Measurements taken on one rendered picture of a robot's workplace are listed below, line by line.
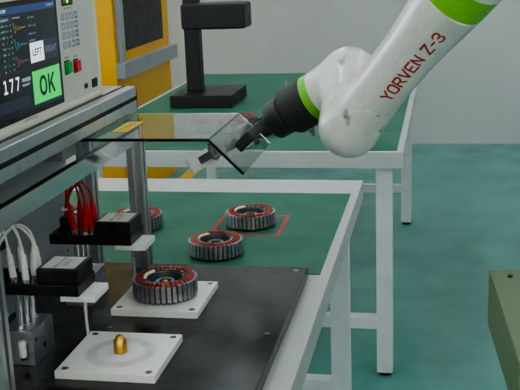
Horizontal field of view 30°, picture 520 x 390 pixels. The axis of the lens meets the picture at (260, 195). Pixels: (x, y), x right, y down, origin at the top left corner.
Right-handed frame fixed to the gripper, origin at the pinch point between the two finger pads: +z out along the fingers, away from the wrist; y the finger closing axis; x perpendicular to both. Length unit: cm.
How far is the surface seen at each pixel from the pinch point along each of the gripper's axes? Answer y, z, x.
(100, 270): -34.1, 9.6, -9.9
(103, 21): 242, 174, 107
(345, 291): 60, 21, -44
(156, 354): -53, -10, -25
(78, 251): -38.1, 8.3, -5.4
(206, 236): 1.1, 10.9, -13.5
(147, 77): 292, 201, 80
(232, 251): -2.2, 4.6, -18.7
